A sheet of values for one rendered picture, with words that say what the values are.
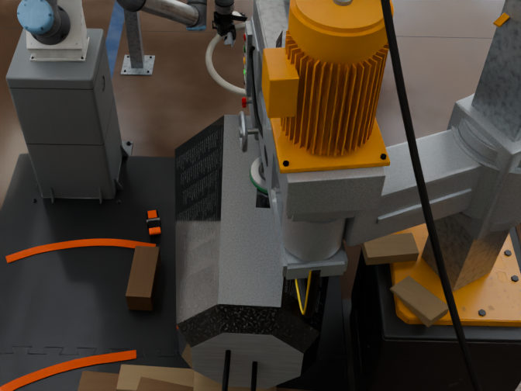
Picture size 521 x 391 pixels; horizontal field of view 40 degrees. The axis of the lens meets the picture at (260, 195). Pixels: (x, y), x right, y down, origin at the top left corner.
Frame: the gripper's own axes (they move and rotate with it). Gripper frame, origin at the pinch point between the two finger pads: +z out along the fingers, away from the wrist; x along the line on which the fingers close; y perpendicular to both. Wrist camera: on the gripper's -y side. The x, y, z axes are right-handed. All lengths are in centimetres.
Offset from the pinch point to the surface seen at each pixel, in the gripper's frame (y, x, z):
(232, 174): 47, 69, -1
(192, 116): 0, -43, 90
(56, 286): 123, 24, 78
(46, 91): 85, -28, 7
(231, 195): 54, 78, -2
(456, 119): 9, 138, -71
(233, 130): 31, 48, 1
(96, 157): 74, -15, 51
